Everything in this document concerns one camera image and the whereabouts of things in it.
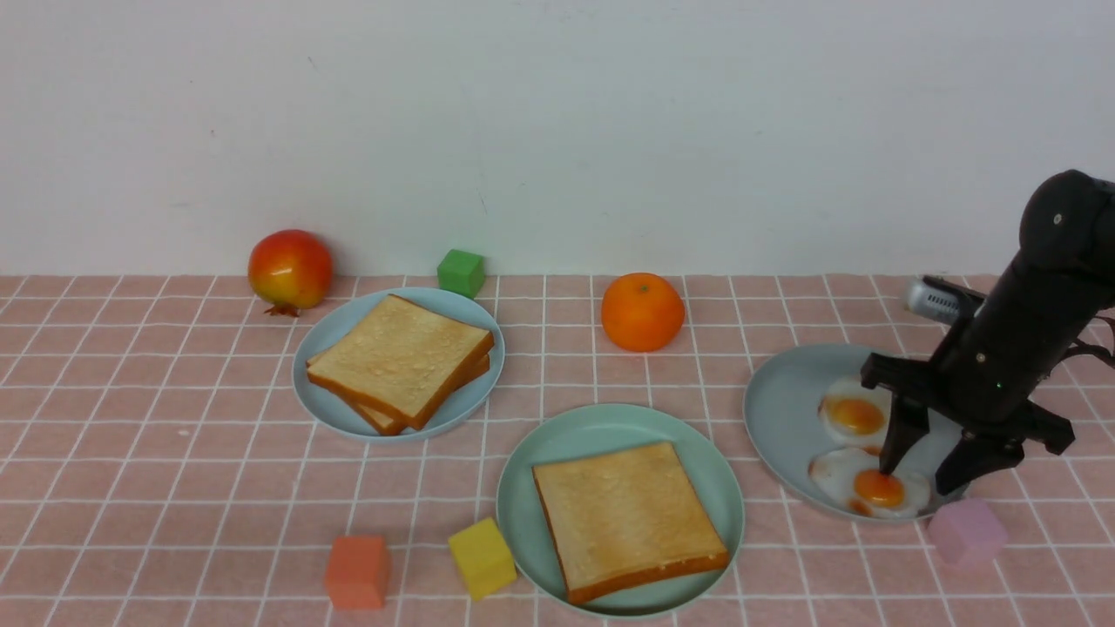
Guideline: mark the orange tangerine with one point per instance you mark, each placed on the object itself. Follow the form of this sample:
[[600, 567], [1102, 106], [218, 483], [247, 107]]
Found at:
[[642, 312]]

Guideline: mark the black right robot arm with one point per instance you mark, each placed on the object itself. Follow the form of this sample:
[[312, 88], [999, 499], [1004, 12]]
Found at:
[[1063, 273]]

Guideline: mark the fried egg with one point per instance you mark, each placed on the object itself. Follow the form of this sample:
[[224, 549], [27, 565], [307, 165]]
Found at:
[[851, 477], [856, 416]]

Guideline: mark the orange foam cube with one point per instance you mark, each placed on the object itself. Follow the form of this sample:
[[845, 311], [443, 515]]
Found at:
[[358, 572]]

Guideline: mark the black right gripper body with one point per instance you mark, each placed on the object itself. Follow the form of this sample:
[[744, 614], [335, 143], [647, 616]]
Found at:
[[981, 377]]

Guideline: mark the light blue bread plate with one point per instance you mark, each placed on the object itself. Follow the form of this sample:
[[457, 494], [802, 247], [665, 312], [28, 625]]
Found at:
[[329, 410]]

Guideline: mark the green foam cube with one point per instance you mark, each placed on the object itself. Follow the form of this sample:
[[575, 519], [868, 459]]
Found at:
[[462, 273]]

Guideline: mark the grey blue egg plate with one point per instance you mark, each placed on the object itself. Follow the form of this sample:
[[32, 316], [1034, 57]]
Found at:
[[781, 410]]

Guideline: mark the red yellow pomegranate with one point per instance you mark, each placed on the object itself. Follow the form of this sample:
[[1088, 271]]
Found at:
[[291, 270]]

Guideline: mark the pink foam cube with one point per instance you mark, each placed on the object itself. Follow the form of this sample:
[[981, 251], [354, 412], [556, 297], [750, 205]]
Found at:
[[967, 533]]

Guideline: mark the toast slice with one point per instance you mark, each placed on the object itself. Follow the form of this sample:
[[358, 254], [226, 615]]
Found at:
[[387, 425], [624, 519], [402, 359]]

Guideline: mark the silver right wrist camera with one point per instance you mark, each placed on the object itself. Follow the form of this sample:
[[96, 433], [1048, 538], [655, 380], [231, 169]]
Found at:
[[942, 301]]

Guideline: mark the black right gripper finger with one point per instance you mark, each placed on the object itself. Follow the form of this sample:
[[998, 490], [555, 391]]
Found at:
[[976, 455], [908, 423]]

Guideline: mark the yellow foam cube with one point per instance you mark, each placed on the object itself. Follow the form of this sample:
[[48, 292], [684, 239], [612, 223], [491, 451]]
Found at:
[[483, 559]]

